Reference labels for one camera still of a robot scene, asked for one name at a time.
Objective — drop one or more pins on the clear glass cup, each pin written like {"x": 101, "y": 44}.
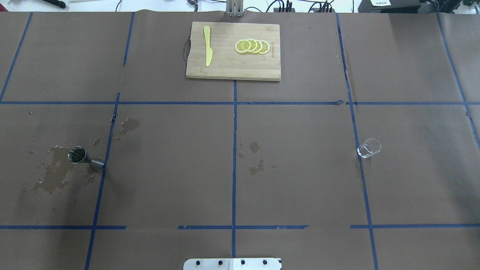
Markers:
{"x": 369, "y": 147}

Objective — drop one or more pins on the steel jigger measuring cup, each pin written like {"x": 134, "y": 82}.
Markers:
{"x": 78, "y": 155}

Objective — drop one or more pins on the wooden cutting board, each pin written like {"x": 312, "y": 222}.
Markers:
{"x": 226, "y": 62}

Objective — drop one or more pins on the yellow plastic knife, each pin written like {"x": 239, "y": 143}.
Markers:
{"x": 208, "y": 50}

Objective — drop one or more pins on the front lemon slice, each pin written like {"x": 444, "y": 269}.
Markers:
{"x": 242, "y": 46}

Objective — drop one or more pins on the lemon slice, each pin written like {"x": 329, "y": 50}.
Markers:
{"x": 242, "y": 46}
{"x": 265, "y": 47}

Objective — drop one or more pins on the back lemon slice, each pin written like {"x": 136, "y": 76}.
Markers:
{"x": 265, "y": 47}

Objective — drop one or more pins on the aluminium camera post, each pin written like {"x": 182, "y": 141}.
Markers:
{"x": 234, "y": 8}

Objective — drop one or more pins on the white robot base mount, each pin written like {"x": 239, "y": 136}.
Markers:
{"x": 233, "y": 264}

